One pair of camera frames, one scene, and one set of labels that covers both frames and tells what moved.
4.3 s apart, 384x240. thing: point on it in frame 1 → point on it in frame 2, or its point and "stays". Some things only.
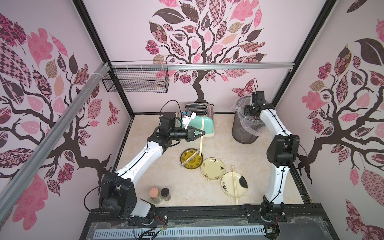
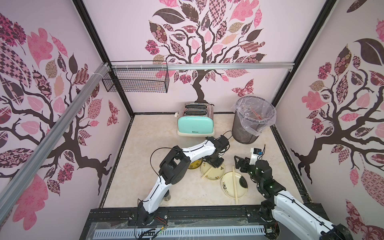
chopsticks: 235,183 stays
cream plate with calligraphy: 212,168 stays
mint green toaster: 202,110 stays
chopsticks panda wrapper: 202,136 → 211,168
